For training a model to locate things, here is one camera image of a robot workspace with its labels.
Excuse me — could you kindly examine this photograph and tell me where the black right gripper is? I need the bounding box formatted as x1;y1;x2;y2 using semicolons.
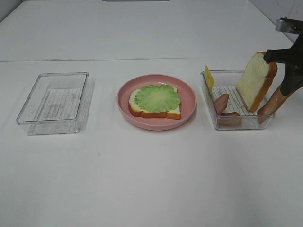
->
264;34;303;96

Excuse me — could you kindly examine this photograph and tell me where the long toy bacon strip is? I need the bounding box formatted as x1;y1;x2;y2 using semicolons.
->
257;86;292;124

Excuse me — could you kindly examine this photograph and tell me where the clear plastic tray left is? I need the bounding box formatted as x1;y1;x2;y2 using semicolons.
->
16;72;95;135

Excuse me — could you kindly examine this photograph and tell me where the toy bread slice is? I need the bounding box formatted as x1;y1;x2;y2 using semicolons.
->
236;52;277;112
129;88;181;120

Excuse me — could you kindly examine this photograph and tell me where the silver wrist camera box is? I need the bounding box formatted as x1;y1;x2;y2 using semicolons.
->
275;18;303;35

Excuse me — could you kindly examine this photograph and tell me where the short toy bacon strip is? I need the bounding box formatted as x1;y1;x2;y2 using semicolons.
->
214;94;242;127

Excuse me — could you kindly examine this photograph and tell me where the green toy lettuce leaf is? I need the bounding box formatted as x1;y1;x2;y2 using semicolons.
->
134;84;180;113

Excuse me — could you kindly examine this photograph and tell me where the pink plate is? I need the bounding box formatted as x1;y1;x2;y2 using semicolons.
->
117;74;197;131

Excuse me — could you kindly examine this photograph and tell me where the clear plastic tray right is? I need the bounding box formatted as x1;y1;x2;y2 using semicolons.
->
201;70;275;130

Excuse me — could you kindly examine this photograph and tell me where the clear plastic tray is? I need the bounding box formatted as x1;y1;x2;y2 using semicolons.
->
201;70;275;130
16;72;95;135

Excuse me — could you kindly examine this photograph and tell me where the yellow toy cheese slice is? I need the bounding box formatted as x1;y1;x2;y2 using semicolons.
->
204;66;215;93

